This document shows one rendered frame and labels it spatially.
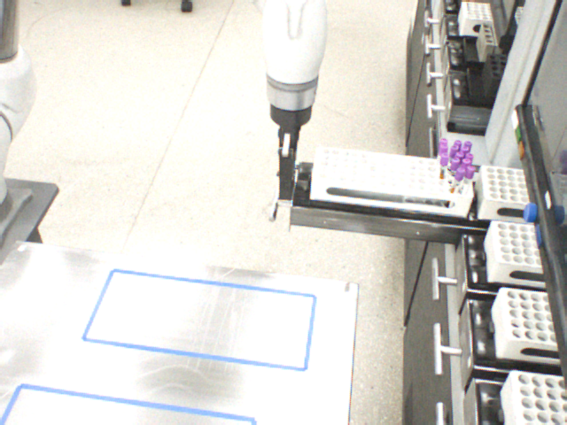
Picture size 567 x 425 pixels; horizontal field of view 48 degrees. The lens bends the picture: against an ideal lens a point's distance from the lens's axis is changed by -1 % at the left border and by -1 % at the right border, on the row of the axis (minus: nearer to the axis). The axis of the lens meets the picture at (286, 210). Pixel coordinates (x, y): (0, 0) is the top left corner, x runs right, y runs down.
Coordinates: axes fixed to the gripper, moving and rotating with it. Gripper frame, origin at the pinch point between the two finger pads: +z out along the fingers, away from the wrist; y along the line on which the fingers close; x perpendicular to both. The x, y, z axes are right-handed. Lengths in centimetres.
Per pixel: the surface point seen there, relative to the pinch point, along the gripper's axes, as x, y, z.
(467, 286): -33.9, -20.8, -0.5
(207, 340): 6.7, -39.7, -2.0
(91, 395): 21, -51, -2
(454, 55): -35, 55, -2
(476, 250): -35.6, -13.3, -1.9
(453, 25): -36, 71, -2
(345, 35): -4, 211, 80
